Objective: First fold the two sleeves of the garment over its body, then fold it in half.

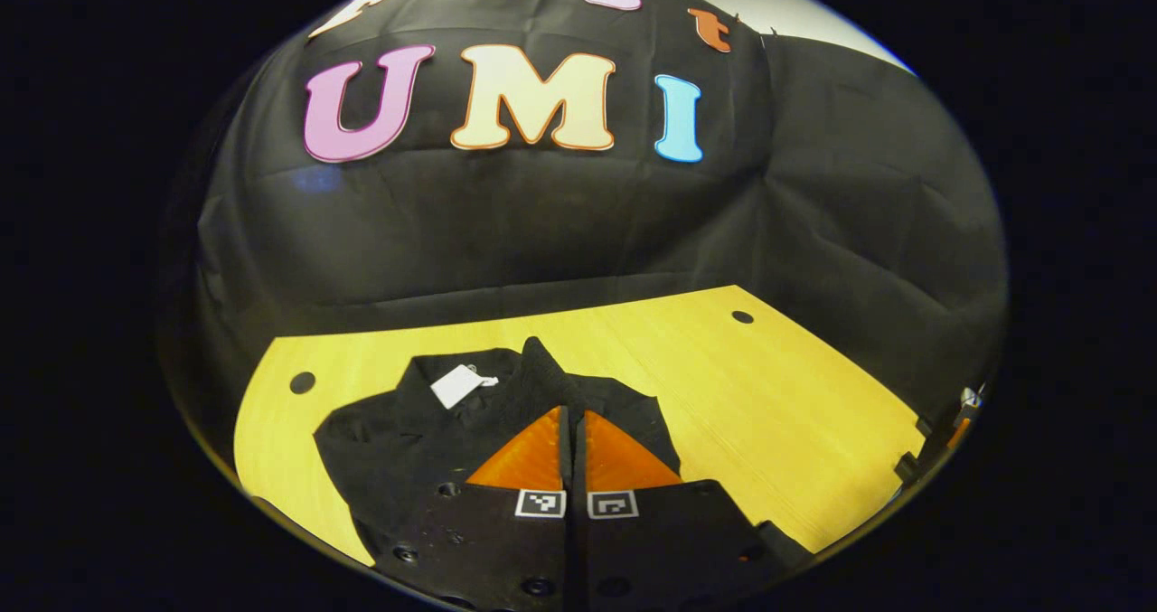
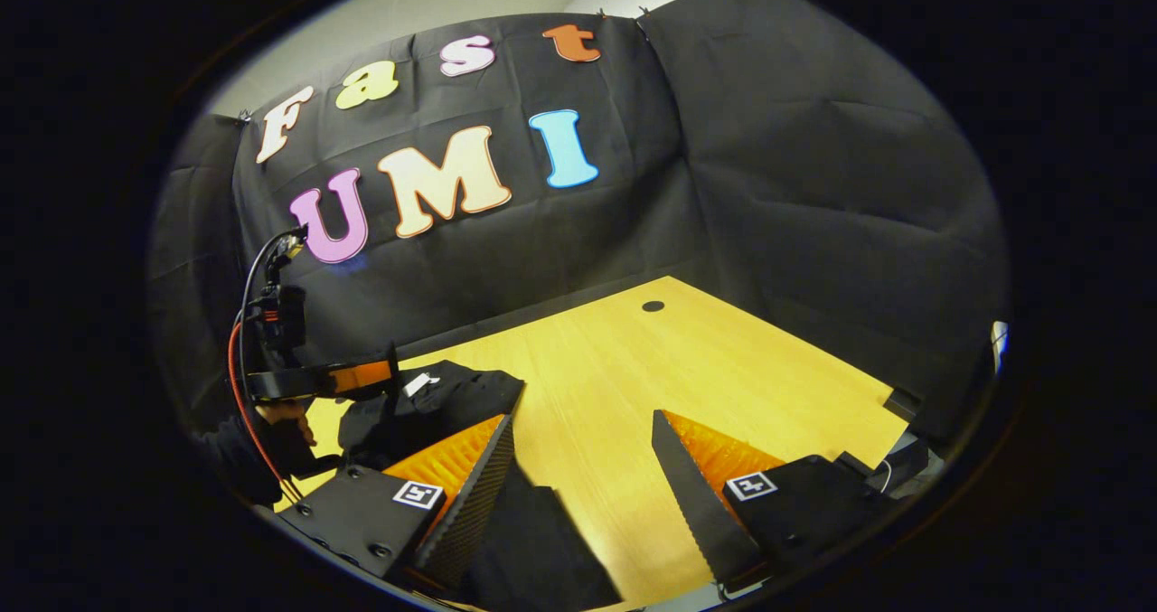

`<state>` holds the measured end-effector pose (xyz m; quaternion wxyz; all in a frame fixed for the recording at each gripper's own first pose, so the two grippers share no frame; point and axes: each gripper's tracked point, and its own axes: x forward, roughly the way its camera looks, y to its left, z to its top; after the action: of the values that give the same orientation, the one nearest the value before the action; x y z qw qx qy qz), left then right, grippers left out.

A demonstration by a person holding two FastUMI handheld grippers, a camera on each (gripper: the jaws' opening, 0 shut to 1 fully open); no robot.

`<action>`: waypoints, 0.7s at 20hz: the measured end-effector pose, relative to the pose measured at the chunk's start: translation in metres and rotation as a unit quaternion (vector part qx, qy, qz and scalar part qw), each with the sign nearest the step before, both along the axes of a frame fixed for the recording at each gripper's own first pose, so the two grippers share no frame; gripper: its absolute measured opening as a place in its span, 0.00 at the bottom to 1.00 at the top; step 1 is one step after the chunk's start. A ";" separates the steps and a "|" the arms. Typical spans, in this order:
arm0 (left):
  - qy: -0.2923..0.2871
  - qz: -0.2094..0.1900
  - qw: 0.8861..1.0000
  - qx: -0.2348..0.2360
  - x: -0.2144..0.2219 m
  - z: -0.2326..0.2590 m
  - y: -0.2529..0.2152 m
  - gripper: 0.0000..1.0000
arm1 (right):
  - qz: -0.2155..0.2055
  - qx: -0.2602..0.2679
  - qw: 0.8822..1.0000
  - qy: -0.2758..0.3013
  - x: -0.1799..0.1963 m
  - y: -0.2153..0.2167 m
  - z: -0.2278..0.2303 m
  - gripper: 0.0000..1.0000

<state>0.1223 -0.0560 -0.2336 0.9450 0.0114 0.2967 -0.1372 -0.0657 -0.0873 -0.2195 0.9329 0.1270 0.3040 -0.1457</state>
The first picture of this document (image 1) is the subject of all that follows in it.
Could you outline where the black backdrop cloth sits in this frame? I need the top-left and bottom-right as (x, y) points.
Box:
(158, 0), (1009, 450)

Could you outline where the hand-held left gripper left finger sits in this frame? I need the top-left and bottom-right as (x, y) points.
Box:
(371, 404), (577, 612)

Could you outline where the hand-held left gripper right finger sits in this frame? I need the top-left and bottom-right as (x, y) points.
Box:
(576, 409), (816, 612)

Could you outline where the black collared shirt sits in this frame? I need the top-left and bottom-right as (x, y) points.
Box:
(314, 336), (684, 551)

